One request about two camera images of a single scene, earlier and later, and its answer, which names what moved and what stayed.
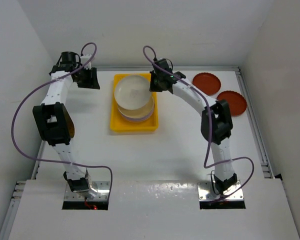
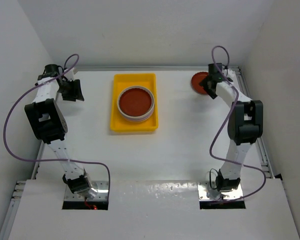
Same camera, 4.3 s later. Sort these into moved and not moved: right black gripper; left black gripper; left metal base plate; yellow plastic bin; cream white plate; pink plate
Moved: right black gripper; left black gripper; cream white plate
Not moved: yellow plastic bin; left metal base plate; pink plate
